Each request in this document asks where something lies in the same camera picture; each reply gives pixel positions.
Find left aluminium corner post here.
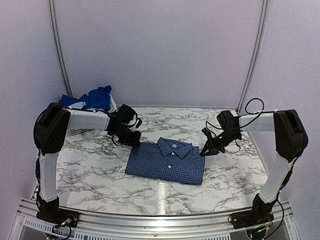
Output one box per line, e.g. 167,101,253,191
47,0,73,97

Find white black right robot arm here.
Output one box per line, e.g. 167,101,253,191
200,109,309,228

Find white plastic laundry basket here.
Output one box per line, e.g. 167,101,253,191
66,95,117,136

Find light blue garment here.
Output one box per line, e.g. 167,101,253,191
68,101,87,110

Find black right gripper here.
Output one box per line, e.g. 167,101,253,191
200,129,240,156

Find royal blue garment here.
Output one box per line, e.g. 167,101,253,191
58,85,112,111

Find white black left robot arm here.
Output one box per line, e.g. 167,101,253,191
33,102,143,223

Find blue checked shirt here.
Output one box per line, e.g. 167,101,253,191
125,137,206,185

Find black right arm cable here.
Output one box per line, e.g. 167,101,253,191
204,97,278,155

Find right aluminium corner post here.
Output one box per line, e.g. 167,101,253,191
236,0,269,113

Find aluminium corner post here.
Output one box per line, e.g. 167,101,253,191
47,0,73,97
236,0,269,113

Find aluminium front frame rail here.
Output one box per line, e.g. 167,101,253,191
8,198,301,240

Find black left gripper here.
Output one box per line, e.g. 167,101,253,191
112,125,141,147

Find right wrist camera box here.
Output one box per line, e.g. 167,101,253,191
201,127,216,139

